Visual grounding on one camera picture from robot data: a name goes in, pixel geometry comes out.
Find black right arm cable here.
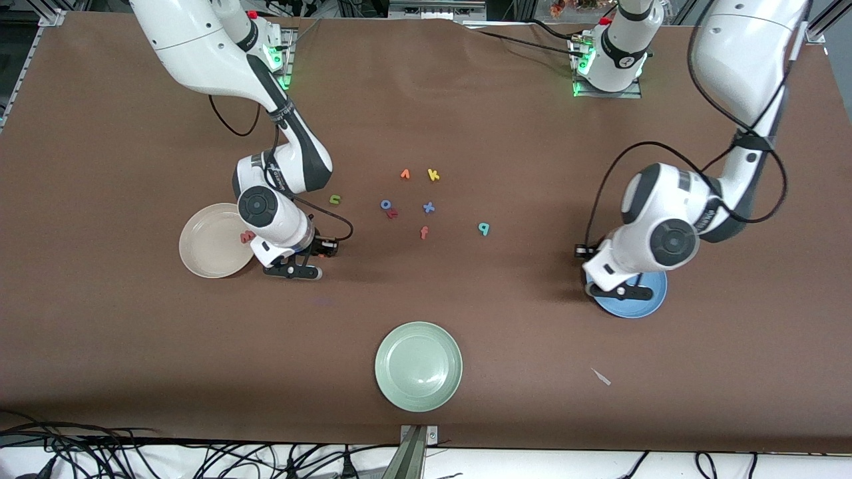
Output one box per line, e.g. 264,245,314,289
208,93,354,243

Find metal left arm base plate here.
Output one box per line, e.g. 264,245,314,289
569,37,643,99

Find black floor cable bundle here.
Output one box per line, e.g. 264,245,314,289
619,451,759,479
0,409,400,479

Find grey metal frame bar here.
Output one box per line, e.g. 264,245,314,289
388,0,487,19

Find green round plate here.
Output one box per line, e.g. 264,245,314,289
374,321,463,413

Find aluminium table edge rail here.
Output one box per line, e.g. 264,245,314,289
804,0,852,45
0,10,67,130

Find brown table cover sheet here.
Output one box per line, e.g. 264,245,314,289
0,12,852,454

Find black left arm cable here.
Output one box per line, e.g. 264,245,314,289
584,0,809,250

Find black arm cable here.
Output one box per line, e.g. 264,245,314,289
208,93,354,243
584,0,809,250

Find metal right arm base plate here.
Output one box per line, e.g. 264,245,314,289
222,27,297,90

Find black cable on table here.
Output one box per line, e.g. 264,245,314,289
476,19,586,57

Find blue round plate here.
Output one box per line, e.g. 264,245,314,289
589,269,668,319

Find metal table edge bracket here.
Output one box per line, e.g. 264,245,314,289
399,424,439,479

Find beige round plate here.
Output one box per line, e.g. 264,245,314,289
178,203,259,279

